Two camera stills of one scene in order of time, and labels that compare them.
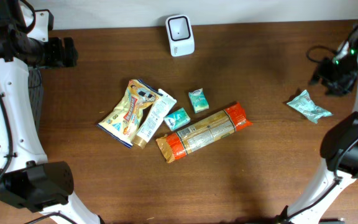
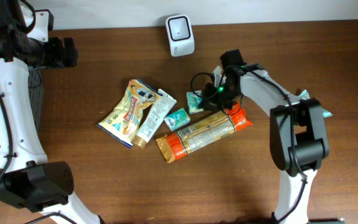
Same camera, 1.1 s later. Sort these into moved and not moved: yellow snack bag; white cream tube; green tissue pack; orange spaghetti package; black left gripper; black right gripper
Moved: green tissue pack; black right gripper
Not moved: orange spaghetti package; white cream tube; black left gripper; yellow snack bag
